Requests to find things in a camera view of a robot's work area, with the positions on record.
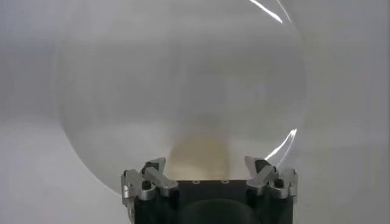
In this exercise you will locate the white round plate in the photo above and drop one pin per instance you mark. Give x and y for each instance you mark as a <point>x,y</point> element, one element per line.
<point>152,91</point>

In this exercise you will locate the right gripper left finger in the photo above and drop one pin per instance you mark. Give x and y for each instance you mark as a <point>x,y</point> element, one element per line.
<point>161,181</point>

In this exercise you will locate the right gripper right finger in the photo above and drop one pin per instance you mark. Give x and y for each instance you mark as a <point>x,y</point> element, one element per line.
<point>262,179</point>

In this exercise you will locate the white steamed baozi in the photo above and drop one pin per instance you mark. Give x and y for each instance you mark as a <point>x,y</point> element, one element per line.
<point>198,158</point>

